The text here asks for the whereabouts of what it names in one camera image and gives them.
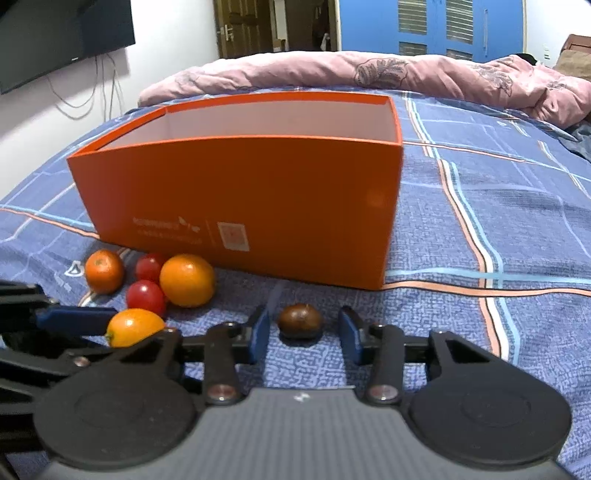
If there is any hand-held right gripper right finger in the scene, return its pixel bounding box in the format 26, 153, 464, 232
338, 305, 502, 408

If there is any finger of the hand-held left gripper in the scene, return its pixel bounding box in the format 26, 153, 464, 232
0, 344, 118, 386
0, 281, 120, 337

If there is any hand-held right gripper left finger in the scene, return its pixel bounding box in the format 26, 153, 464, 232
108, 305, 271, 408

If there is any dark brown chestnut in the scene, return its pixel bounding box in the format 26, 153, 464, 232
278, 304, 323, 340

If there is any yellow-orange small tangerine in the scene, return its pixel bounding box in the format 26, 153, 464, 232
159, 254, 216, 308
105, 308, 166, 348

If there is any orange cardboard box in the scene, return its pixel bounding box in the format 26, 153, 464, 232
66, 91, 404, 291

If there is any reddish small tangerine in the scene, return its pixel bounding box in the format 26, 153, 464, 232
85, 250, 126, 295

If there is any red cherry tomato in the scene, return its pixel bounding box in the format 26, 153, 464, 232
135, 253, 169, 283
126, 280, 167, 318

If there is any blue plaid bedsheet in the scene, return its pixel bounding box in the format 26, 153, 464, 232
0, 90, 591, 480

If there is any pink floral quilt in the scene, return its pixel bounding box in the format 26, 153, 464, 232
137, 50, 591, 127

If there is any blue-grey pillow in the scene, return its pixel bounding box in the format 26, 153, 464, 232
561, 122, 591, 162

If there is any brown wooden door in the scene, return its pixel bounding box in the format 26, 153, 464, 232
213, 0, 273, 60

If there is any blue wardrobe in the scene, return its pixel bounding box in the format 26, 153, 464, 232
339, 0, 525, 63

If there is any brown pillow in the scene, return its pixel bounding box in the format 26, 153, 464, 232
551, 48, 591, 84

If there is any wooden bed headboard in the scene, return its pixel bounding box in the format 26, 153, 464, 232
561, 33, 591, 54

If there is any black television cable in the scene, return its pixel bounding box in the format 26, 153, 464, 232
44, 51, 123, 121

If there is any black wall television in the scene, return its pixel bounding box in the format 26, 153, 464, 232
0, 0, 137, 95

